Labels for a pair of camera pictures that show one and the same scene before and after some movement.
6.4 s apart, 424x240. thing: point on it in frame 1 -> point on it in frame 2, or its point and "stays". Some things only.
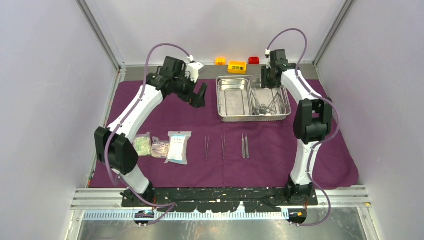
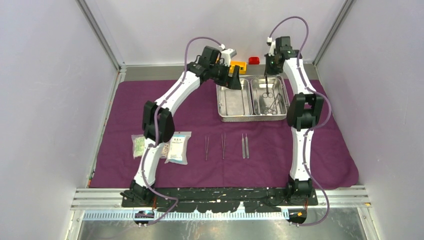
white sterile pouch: x=178 y=147 stays
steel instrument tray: x=241 y=98 stays
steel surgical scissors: x=261 y=109 -> x=265 y=94
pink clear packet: x=160 y=149 stays
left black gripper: x=196 y=100 -> x=235 y=84
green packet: x=142 y=144 stays
